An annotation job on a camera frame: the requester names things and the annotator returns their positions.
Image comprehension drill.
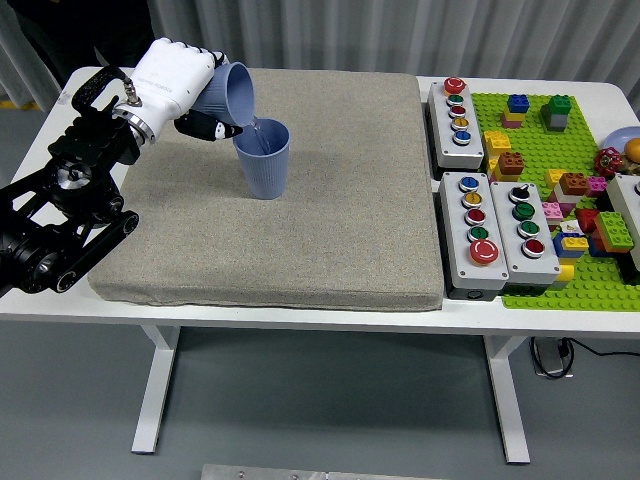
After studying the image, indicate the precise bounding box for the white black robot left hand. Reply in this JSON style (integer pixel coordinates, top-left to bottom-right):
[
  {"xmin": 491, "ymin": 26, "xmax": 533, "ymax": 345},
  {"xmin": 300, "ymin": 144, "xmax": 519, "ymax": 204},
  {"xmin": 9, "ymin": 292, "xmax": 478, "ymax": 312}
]
[{"xmin": 128, "ymin": 38, "xmax": 245, "ymax": 145}]

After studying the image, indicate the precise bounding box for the blue ribbed plastic cup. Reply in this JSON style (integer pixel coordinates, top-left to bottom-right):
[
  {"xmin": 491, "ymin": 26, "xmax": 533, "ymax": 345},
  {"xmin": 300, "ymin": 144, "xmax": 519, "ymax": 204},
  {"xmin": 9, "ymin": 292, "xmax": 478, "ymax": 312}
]
[
  {"xmin": 232, "ymin": 117, "xmax": 292, "ymax": 201},
  {"xmin": 192, "ymin": 62, "xmax": 256, "ymax": 129}
]

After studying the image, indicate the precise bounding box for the person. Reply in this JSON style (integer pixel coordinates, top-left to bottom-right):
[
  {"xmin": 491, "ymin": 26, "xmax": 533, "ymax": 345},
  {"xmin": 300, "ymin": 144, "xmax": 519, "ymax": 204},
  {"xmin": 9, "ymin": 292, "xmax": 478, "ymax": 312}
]
[{"xmin": 8, "ymin": 0, "xmax": 156, "ymax": 89}]

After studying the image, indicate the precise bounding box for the grey-brown fabric mat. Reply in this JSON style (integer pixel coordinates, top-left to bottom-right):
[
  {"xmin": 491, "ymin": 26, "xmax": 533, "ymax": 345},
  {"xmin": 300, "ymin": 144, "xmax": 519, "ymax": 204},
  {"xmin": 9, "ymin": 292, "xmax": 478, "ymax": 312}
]
[{"xmin": 86, "ymin": 66, "xmax": 444, "ymax": 312}]

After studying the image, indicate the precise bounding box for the grey pleated curtain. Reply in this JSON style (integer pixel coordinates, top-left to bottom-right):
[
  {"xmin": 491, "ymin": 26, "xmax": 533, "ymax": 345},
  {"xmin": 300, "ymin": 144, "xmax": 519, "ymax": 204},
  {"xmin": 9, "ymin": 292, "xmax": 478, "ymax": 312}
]
[{"xmin": 0, "ymin": 0, "xmax": 640, "ymax": 116}]

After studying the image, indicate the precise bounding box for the grey five-button control box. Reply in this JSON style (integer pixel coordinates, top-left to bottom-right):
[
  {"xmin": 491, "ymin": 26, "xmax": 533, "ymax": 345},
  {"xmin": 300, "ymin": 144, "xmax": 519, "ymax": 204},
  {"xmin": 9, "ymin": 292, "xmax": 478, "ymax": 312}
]
[
  {"xmin": 427, "ymin": 76, "xmax": 486, "ymax": 171},
  {"xmin": 437, "ymin": 171, "xmax": 510, "ymax": 301}
]

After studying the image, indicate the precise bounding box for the large yellow toy brick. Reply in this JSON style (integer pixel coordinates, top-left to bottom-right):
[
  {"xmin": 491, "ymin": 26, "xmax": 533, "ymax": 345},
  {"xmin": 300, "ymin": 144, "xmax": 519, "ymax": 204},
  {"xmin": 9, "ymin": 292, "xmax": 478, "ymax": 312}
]
[{"xmin": 482, "ymin": 130, "xmax": 512, "ymax": 160}]

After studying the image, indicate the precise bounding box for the white table leg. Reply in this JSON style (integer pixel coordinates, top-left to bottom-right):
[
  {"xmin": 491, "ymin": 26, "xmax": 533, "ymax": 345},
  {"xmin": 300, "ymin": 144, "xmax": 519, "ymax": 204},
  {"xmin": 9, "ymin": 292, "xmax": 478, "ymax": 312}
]
[
  {"xmin": 483, "ymin": 334, "xmax": 531, "ymax": 465},
  {"xmin": 130, "ymin": 325, "xmax": 181, "ymax": 455}
]

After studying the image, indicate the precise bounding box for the blue yellow pink brick stack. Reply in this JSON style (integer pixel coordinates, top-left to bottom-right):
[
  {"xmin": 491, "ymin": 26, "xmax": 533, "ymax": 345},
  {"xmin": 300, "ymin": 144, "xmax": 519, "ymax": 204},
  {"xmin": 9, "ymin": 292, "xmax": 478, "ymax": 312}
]
[{"xmin": 500, "ymin": 93, "xmax": 531, "ymax": 127}]

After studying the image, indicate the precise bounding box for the brown toy brick stack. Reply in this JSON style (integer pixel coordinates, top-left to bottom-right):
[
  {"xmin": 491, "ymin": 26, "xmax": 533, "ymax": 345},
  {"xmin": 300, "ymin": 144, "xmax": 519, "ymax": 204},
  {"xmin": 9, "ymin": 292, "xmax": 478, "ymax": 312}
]
[{"xmin": 488, "ymin": 150, "xmax": 526, "ymax": 183}]

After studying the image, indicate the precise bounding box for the green grey brick stack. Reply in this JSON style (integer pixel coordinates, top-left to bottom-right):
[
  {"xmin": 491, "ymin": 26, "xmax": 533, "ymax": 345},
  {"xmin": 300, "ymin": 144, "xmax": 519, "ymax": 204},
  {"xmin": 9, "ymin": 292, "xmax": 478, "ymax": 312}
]
[{"xmin": 539, "ymin": 94, "xmax": 573, "ymax": 132}]

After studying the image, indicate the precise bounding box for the pink toy brick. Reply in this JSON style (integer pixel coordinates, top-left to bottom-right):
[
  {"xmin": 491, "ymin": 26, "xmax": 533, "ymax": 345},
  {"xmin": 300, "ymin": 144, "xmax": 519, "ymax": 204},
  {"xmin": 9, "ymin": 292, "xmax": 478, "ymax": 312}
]
[{"xmin": 541, "ymin": 200, "xmax": 566, "ymax": 225}]

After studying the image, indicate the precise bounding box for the grey four-button selector box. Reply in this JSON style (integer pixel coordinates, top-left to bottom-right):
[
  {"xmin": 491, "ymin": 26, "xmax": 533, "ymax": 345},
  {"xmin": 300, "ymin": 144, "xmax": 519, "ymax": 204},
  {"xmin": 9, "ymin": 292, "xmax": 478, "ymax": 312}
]
[{"xmin": 488, "ymin": 180, "xmax": 562, "ymax": 296}]

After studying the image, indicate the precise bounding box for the brown white brick stack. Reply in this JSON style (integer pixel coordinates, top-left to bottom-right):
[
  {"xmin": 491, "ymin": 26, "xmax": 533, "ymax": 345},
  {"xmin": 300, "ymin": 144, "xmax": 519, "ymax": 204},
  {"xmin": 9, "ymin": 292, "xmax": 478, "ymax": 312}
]
[{"xmin": 553, "ymin": 172, "xmax": 591, "ymax": 205}]

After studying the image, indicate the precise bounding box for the red toy brick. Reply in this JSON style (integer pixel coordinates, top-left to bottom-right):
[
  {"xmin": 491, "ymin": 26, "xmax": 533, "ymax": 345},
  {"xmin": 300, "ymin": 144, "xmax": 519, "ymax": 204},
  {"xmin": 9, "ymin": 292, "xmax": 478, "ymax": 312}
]
[{"xmin": 574, "ymin": 208, "xmax": 604, "ymax": 235}]

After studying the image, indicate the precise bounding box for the yellow round toy brick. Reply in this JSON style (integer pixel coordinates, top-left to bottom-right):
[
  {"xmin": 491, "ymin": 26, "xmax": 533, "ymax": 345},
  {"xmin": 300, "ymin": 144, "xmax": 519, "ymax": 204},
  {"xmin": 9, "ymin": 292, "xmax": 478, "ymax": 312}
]
[{"xmin": 549, "ymin": 263, "xmax": 575, "ymax": 292}]

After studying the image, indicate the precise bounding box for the red toy valve wheel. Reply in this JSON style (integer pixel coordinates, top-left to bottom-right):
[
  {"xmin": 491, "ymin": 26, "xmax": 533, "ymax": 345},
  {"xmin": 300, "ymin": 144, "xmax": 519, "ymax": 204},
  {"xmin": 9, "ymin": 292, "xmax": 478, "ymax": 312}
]
[{"xmin": 593, "ymin": 147, "xmax": 623, "ymax": 177}]

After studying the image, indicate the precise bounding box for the light blue plate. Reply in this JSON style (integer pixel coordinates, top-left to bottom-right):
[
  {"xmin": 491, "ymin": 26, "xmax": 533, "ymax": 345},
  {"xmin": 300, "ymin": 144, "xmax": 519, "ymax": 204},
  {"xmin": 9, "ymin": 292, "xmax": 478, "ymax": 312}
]
[{"xmin": 603, "ymin": 126, "xmax": 640, "ymax": 157}]

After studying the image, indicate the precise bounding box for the dark blue toy brick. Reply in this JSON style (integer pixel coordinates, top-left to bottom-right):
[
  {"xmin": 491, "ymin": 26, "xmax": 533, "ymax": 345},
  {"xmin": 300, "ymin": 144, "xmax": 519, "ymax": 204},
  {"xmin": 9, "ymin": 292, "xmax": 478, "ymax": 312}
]
[{"xmin": 587, "ymin": 233, "xmax": 616, "ymax": 259}]

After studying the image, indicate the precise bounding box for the green orange brick stack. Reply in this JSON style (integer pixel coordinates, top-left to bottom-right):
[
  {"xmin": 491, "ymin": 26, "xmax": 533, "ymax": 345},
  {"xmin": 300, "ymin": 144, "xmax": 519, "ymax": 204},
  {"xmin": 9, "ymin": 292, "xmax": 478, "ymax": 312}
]
[{"xmin": 592, "ymin": 210, "xmax": 634, "ymax": 254}]

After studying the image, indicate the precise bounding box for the toy burger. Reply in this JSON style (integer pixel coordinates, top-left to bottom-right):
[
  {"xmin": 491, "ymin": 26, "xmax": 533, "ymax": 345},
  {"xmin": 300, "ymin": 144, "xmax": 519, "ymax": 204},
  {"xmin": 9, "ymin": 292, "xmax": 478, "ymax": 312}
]
[{"xmin": 619, "ymin": 138, "xmax": 640, "ymax": 176}]

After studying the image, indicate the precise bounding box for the white control box black base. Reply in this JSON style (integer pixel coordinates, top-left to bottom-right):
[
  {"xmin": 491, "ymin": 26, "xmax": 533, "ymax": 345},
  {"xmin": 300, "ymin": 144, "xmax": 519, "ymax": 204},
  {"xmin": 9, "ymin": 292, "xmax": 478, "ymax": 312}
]
[{"xmin": 595, "ymin": 173, "xmax": 640, "ymax": 287}]

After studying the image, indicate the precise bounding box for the grey floor power adapter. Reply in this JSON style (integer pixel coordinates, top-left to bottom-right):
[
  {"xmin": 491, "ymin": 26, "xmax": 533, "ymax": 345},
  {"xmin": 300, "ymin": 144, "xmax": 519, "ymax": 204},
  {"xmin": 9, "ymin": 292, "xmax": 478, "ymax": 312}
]
[{"xmin": 530, "ymin": 337, "xmax": 575, "ymax": 380}]

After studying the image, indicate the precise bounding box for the green toy brick baseplate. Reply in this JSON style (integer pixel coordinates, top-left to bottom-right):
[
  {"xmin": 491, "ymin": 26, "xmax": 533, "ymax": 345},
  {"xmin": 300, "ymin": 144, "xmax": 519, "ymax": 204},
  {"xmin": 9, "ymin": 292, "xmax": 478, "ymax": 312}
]
[{"xmin": 471, "ymin": 92, "xmax": 640, "ymax": 312}]

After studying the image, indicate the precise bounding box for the black floor cable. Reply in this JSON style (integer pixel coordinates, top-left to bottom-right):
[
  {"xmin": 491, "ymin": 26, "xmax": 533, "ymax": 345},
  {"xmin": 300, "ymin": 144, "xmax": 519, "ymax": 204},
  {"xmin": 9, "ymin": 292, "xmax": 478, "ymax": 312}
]
[{"xmin": 564, "ymin": 338, "xmax": 640, "ymax": 359}]

